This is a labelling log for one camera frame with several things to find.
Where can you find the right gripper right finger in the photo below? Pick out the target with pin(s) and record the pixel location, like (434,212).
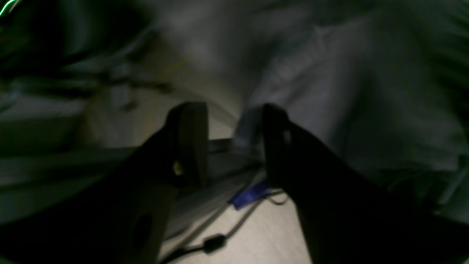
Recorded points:
(346,219)

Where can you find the grey T-shirt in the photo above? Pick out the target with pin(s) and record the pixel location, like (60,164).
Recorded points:
(382,83)

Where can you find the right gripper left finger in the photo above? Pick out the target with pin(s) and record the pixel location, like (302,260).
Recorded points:
(121,218)

